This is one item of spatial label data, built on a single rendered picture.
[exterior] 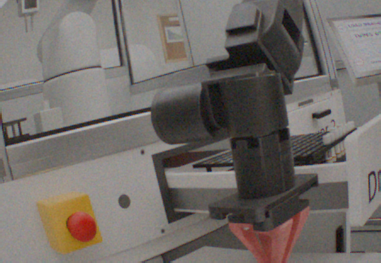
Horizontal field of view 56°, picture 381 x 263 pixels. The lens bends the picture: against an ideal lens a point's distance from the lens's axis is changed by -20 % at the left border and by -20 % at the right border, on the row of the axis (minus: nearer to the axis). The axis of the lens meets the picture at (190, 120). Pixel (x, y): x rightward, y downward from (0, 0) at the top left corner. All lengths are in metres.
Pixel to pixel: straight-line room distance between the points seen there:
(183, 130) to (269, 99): 0.09
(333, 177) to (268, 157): 0.14
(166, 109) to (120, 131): 0.21
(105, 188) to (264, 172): 0.29
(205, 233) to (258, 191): 0.37
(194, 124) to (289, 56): 0.12
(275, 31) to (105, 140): 0.31
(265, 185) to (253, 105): 0.07
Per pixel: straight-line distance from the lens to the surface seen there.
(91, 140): 0.59
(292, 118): 0.90
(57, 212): 0.51
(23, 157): 0.54
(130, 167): 0.62
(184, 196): 0.65
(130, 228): 0.63
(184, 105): 0.40
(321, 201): 0.50
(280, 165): 0.37
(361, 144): 0.45
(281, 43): 0.41
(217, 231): 0.77
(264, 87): 0.36
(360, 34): 1.52
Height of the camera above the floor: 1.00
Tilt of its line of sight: 3 degrees down
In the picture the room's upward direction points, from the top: 12 degrees counter-clockwise
